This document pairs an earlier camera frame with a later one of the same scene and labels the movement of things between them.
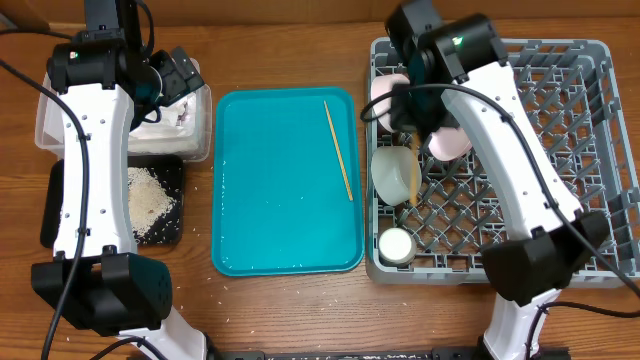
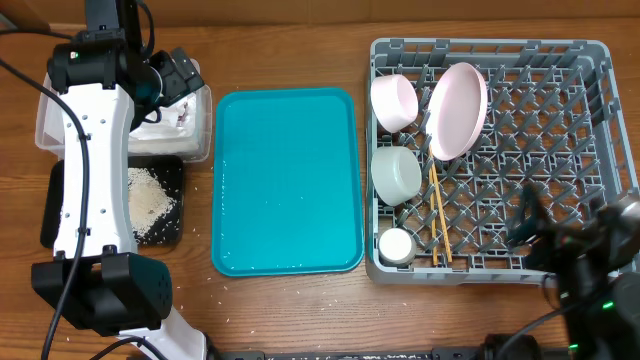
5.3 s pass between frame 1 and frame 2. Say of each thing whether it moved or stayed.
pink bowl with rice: stayed
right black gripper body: moved
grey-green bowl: stayed
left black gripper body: stayed
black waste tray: stayed
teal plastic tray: stayed
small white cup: stayed
